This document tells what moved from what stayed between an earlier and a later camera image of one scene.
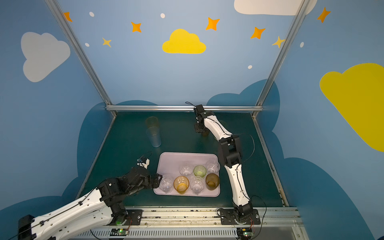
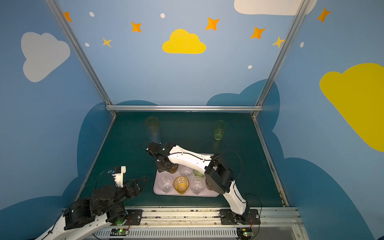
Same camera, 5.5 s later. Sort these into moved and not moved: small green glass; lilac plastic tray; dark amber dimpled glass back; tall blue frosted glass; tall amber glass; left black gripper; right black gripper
Moved: dark amber dimpled glass back; right black gripper; left black gripper
Not moved: tall blue frosted glass; tall amber glass; lilac plastic tray; small green glass
